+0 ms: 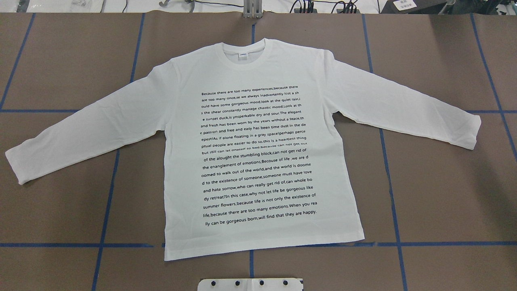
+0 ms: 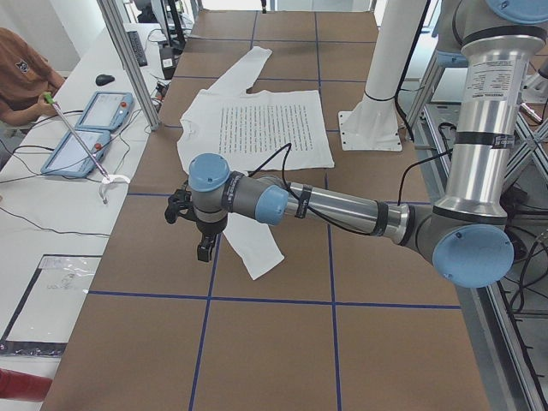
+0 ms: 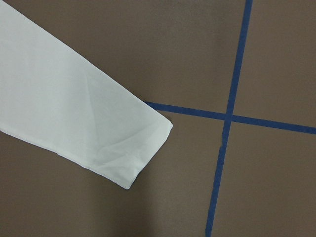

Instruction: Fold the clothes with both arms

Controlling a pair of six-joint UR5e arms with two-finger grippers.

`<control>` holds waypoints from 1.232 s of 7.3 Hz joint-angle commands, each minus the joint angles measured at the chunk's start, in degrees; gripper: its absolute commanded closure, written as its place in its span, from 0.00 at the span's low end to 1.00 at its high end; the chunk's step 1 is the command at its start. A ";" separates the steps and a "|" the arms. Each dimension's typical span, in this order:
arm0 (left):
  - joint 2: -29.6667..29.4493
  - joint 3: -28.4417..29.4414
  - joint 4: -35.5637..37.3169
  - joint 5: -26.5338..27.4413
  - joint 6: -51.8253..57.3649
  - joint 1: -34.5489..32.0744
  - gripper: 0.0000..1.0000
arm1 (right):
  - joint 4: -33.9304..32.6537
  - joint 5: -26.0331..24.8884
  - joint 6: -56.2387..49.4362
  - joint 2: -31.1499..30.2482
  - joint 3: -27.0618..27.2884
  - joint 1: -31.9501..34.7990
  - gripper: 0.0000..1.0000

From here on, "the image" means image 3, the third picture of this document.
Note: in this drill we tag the white long-sleeve printed shirt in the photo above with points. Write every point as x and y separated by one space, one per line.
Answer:
52 97

